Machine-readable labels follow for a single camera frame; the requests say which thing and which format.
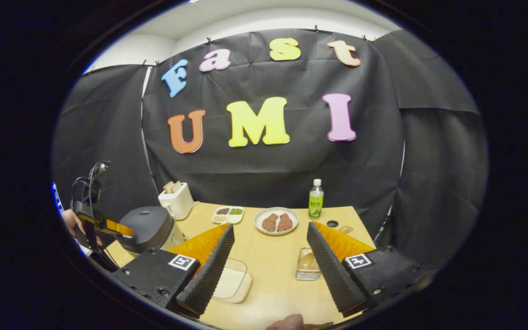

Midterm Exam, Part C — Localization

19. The white divided bean dish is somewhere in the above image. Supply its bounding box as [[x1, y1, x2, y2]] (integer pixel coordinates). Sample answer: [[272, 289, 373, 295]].
[[211, 206, 245, 225]]

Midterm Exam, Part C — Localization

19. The green tea bottle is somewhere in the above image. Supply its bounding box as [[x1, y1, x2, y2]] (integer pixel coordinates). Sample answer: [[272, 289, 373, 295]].
[[308, 179, 325, 219]]

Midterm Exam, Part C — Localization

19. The white round plate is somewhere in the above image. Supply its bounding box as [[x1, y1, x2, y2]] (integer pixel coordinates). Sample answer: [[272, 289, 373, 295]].
[[254, 207, 300, 236]]

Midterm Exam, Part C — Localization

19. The wooden spoon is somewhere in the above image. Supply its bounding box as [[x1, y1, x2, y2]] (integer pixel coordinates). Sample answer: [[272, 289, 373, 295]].
[[298, 225, 354, 272]]

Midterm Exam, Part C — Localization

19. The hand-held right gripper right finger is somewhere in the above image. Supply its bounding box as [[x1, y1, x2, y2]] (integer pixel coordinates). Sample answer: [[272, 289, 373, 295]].
[[307, 221, 429, 318]]

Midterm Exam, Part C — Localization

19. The black backdrop cloth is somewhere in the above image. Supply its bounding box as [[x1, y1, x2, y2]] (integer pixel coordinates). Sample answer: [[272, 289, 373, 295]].
[[52, 28, 489, 271]]

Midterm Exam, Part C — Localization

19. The black rice cooker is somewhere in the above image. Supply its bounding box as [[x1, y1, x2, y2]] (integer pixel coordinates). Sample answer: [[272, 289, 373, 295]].
[[117, 206, 184, 255]]

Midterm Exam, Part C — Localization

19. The white toaster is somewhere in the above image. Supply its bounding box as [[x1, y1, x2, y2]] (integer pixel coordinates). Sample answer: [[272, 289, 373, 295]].
[[158, 181, 194, 220]]

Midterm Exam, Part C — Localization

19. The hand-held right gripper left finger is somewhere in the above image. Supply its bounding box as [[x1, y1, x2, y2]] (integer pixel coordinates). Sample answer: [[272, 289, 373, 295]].
[[113, 223, 236, 319]]

